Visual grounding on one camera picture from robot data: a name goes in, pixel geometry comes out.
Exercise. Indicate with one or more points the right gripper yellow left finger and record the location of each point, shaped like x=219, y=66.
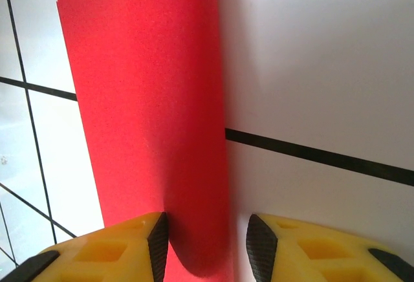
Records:
x=136, y=262

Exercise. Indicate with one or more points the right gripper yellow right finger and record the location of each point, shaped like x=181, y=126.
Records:
x=291, y=257

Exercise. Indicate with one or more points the red square paper sheet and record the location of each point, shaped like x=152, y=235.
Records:
x=145, y=101

